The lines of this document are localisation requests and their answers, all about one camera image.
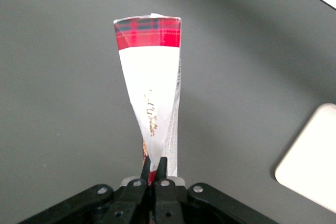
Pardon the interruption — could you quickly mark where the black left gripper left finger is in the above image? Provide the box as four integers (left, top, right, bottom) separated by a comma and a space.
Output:
104, 156, 152, 224

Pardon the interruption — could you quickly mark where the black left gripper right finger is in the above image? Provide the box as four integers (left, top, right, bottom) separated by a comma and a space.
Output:
153, 156, 182, 224

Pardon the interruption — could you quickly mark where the beige rectangular tray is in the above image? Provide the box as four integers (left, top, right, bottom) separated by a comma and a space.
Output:
274, 103, 336, 215

